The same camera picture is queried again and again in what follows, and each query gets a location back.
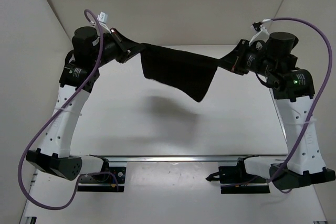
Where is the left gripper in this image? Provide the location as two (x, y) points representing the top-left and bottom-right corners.
(96, 22), (148, 60)

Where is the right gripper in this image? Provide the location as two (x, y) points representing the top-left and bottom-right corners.
(215, 40), (276, 78)

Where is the black skirt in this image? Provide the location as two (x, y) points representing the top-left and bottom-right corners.
(128, 39), (237, 103)

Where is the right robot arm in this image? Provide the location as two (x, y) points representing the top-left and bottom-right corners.
(217, 32), (335, 191)

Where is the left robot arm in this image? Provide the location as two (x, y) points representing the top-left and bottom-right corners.
(26, 26), (145, 181)

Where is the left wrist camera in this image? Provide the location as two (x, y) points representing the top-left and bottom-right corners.
(97, 12), (110, 30)

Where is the aluminium table front rail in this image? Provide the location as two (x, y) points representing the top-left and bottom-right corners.
(70, 154), (287, 164)

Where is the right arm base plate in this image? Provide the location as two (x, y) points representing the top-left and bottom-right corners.
(205, 156), (270, 195)

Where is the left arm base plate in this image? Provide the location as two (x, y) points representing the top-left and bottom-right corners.
(77, 162), (127, 193)

